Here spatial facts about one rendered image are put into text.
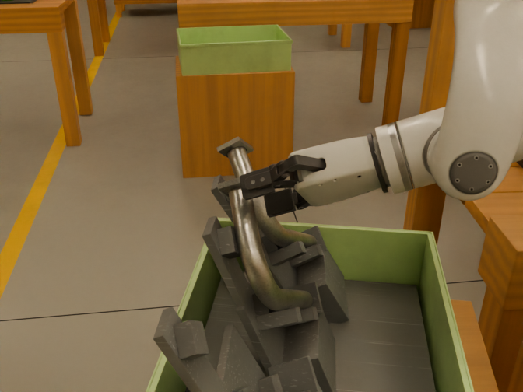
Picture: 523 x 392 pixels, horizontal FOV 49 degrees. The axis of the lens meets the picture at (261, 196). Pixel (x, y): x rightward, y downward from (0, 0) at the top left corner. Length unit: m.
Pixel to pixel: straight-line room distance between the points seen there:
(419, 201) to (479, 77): 1.25
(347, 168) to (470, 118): 0.15
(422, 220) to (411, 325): 0.83
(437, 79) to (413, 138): 1.01
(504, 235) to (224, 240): 0.71
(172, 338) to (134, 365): 1.61
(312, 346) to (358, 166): 0.32
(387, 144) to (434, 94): 1.02
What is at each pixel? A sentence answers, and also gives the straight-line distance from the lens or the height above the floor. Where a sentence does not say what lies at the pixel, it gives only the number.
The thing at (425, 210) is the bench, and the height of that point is 0.64.
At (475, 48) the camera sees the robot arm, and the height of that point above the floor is 1.39.
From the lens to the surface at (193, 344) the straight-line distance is 0.59.
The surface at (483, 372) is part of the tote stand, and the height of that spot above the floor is 0.79.
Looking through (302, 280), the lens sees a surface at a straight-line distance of 1.03.
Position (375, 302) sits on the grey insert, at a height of 0.85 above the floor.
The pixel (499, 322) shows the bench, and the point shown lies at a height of 0.71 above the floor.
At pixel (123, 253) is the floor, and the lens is 2.79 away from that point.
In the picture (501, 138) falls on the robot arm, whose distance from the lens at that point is 0.60.
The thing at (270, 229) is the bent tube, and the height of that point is 1.06.
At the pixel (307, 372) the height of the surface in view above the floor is 0.95.
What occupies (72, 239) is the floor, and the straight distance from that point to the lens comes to 2.97.
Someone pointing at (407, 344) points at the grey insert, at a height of 0.85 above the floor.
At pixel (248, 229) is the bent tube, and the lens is 0.72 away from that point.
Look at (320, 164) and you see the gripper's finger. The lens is 0.67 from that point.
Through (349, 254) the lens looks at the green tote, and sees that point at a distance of 1.12.
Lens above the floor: 1.53
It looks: 28 degrees down
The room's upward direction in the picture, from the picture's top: straight up
